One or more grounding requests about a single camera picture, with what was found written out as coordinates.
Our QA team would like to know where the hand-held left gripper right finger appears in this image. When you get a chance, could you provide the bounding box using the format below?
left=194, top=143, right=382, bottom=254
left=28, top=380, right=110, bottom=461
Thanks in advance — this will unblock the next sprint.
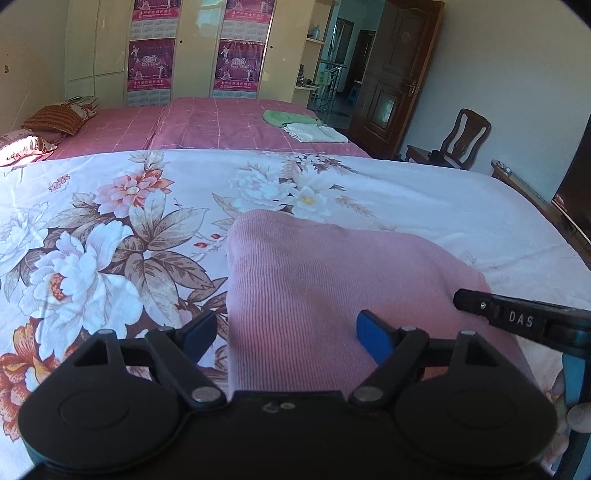
left=348, top=310, right=502, bottom=409

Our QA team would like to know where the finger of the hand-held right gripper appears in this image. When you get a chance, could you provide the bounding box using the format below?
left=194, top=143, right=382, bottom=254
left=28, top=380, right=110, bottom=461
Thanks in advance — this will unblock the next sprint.
left=452, top=288, right=550, bottom=341

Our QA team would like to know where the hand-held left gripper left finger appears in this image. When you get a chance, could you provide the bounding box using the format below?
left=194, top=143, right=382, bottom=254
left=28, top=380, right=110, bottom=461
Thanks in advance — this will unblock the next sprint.
left=74, top=310, right=228, bottom=411

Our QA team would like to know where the pink knit sweater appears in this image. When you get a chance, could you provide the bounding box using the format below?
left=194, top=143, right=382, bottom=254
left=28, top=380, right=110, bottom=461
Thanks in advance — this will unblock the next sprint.
left=226, top=210, right=542, bottom=403

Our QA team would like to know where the person's right hand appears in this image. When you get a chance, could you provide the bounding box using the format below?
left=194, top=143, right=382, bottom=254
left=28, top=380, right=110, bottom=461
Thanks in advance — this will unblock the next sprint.
left=568, top=401, right=591, bottom=433

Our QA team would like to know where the white floral bedspread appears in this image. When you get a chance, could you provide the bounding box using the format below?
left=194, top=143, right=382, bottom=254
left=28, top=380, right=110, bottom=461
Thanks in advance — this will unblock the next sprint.
left=0, top=150, right=591, bottom=480

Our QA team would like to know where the dark wooden chair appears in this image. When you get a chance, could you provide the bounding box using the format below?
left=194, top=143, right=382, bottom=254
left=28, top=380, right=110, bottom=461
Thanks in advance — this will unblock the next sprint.
left=405, top=108, right=493, bottom=171

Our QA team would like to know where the pink checked bed sheet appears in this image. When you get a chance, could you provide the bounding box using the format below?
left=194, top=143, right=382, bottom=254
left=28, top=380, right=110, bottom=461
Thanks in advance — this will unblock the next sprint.
left=46, top=97, right=373, bottom=160

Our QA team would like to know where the white folded cloth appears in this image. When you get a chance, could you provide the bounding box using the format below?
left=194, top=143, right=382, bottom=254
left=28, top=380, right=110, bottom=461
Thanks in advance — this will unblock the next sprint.
left=281, top=122, right=350, bottom=144

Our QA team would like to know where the green cloth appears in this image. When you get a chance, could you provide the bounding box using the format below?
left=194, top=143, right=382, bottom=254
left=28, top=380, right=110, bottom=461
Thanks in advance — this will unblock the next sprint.
left=262, top=109, right=324, bottom=128

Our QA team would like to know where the floral pillow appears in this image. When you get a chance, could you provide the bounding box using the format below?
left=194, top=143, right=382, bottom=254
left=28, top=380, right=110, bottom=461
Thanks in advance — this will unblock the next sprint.
left=0, top=129, right=59, bottom=168
left=67, top=95, right=100, bottom=119

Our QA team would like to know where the metal stair railing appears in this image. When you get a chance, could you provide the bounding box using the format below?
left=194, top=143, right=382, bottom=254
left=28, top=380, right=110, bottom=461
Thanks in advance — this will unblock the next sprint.
left=316, top=60, right=348, bottom=123

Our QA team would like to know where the brown striped pillow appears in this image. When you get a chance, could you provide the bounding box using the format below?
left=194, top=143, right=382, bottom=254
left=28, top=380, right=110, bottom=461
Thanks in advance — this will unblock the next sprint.
left=21, top=105, right=86, bottom=137

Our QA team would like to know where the brown wooden door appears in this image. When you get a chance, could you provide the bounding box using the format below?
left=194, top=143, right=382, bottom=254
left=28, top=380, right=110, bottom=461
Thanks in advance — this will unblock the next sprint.
left=346, top=0, right=447, bottom=160

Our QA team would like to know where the pink calendar poster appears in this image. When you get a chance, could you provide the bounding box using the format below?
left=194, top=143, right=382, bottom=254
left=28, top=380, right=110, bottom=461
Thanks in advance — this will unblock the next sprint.
left=222, top=0, right=277, bottom=40
left=213, top=39, right=267, bottom=99
left=126, top=38, right=175, bottom=107
left=131, top=0, right=177, bottom=40

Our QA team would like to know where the cream wardrobe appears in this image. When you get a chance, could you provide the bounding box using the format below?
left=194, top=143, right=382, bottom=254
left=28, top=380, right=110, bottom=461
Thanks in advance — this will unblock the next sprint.
left=65, top=0, right=336, bottom=110

